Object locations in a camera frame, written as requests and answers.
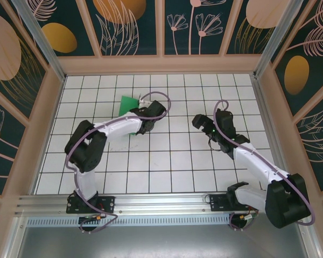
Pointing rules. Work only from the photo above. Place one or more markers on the green paper sheet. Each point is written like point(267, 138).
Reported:
point(126, 106)

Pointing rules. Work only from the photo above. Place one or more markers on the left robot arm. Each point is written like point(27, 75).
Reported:
point(83, 150)

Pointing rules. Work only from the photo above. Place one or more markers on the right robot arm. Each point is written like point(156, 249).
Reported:
point(285, 204)

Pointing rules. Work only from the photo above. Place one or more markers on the grey metal shelf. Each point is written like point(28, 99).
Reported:
point(161, 242)

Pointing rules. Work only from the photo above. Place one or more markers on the aluminium side rail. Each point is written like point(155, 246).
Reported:
point(263, 107)

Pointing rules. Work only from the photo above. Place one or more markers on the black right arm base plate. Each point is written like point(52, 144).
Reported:
point(218, 204)

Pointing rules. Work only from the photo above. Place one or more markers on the long aluminium mounting rail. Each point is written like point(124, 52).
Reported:
point(161, 203)

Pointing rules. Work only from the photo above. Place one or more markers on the aluminium corner post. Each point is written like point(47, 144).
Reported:
point(44, 45)
point(276, 40)

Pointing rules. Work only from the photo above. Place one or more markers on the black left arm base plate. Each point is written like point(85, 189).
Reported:
point(107, 204)

